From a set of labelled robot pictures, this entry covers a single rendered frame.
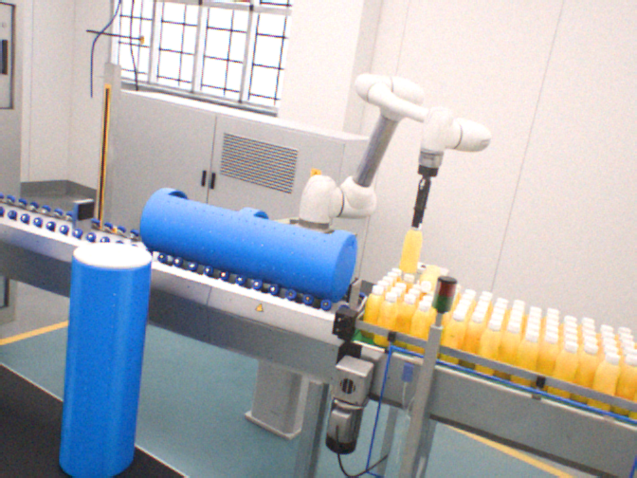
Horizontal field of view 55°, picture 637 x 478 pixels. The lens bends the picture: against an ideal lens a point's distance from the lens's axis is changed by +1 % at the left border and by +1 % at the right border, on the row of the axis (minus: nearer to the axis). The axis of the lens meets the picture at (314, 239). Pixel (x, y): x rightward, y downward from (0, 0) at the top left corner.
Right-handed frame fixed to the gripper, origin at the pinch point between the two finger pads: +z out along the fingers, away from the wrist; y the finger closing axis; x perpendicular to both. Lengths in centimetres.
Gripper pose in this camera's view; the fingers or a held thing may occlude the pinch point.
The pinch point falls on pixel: (417, 217)
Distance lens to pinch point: 235.9
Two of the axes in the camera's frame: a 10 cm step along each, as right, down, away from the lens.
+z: -1.6, 9.5, 2.6
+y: -3.7, 1.8, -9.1
